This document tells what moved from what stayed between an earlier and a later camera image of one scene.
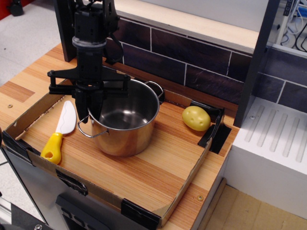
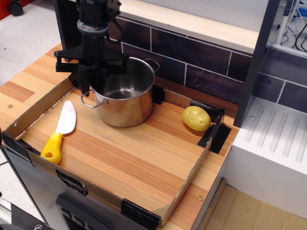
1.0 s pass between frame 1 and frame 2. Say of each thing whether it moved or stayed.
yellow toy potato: stayed
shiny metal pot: moved
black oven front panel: stayed
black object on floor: stayed
